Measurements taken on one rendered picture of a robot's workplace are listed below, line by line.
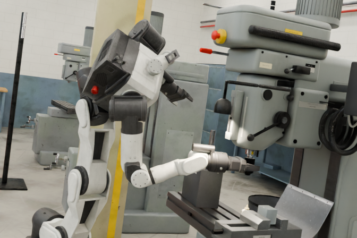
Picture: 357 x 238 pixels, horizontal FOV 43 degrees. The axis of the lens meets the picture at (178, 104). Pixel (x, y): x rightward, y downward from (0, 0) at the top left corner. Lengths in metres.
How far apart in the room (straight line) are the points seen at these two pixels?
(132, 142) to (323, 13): 0.99
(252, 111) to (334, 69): 0.44
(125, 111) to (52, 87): 9.00
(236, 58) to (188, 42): 9.87
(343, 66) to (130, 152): 1.01
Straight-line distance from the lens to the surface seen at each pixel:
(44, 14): 10.76
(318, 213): 2.17
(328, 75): 2.07
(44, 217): 2.58
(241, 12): 1.81
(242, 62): 1.89
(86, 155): 2.21
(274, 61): 1.87
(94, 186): 2.22
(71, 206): 2.28
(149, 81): 1.92
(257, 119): 1.88
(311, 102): 2.00
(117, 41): 1.93
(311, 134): 2.03
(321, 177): 2.21
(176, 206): 2.37
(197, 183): 2.22
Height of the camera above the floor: 1.56
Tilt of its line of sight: 3 degrees down
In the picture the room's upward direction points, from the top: 8 degrees clockwise
